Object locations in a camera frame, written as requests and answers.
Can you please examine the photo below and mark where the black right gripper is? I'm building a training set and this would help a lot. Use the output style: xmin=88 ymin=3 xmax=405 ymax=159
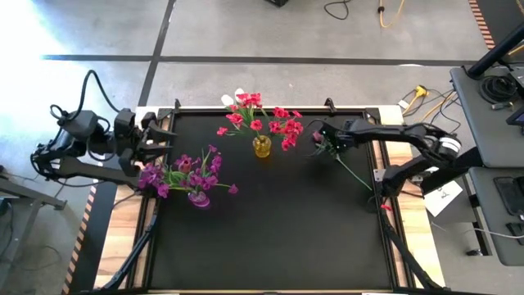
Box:
xmin=314 ymin=118 xmax=365 ymax=156

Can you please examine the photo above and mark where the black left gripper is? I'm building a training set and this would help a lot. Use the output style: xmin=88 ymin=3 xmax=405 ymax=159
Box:
xmin=113 ymin=108 xmax=178 ymax=177

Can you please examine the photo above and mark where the pink artificial tulip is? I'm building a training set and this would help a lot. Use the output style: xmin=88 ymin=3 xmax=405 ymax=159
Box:
xmin=165 ymin=155 xmax=201 ymax=197
xmin=309 ymin=129 xmax=373 ymax=192

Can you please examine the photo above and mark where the purple artificial flower spray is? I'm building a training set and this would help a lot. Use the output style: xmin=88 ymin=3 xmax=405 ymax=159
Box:
xmin=138 ymin=161 xmax=171 ymax=200
xmin=190 ymin=143 xmax=240 ymax=197

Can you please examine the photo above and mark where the red artificial flower spray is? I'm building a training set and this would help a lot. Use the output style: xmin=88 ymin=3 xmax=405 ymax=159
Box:
xmin=215 ymin=92 xmax=265 ymax=138
xmin=268 ymin=106 xmax=305 ymax=152

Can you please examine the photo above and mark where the yellow textured glass vase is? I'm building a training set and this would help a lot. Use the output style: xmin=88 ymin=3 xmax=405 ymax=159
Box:
xmin=252 ymin=134 xmax=273 ymax=159

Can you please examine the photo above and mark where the purple ribbed glass vase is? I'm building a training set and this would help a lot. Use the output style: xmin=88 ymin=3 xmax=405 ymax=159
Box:
xmin=187 ymin=190 xmax=211 ymax=210

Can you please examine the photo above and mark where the white paper sheet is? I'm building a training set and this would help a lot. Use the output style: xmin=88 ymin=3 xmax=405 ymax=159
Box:
xmin=422 ymin=179 xmax=464 ymax=218

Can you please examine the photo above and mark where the striped floor edge strip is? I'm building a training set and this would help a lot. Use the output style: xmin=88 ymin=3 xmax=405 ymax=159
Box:
xmin=61 ymin=184 xmax=98 ymax=295
xmin=468 ymin=0 xmax=497 ymax=51

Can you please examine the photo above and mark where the grey metal stand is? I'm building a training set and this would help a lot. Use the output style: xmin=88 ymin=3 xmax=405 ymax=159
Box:
xmin=0 ymin=170 xmax=69 ymax=288

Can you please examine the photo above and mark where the grey desk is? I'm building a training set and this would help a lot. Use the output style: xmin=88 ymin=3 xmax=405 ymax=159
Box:
xmin=468 ymin=166 xmax=524 ymax=267
xmin=449 ymin=64 xmax=524 ymax=170

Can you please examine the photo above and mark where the black pole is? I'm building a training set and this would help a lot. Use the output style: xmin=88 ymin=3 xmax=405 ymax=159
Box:
xmin=466 ymin=22 xmax=524 ymax=79

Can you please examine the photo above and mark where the black flat device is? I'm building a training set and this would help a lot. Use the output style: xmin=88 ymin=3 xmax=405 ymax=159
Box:
xmin=493 ymin=175 xmax=524 ymax=217

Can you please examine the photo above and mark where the black table frame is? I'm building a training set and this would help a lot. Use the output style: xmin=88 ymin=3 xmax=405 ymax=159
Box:
xmin=126 ymin=105 xmax=410 ymax=294

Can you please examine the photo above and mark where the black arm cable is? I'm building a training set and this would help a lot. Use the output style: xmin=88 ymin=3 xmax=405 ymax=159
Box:
xmin=48 ymin=69 xmax=124 ymax=124

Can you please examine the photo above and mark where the black diagonal frame strut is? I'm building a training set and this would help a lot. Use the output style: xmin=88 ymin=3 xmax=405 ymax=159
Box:
xmin=100 ymin=211 xmax=159 ymax=293
xmin=378 ymin=206 xmax=443 ymax=291

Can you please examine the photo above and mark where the black floor cable loop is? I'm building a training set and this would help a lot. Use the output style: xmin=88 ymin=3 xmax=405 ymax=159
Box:
xmin=323 ymin=0 xmax=351 ymax=21

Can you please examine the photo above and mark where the yellow floor cable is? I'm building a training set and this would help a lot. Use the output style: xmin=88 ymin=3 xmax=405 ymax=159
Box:
xmin=377 ymin=0 xmax=407 ymax=30

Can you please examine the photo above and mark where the coiled black cable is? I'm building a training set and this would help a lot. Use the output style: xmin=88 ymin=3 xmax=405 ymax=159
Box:
xmin=477 ymin=75 xmax=519 ymax=104

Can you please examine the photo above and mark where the white thin cable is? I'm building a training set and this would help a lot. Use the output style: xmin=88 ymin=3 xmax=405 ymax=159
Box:
xmin=429 ymin=220 xmax=524 ymax=241

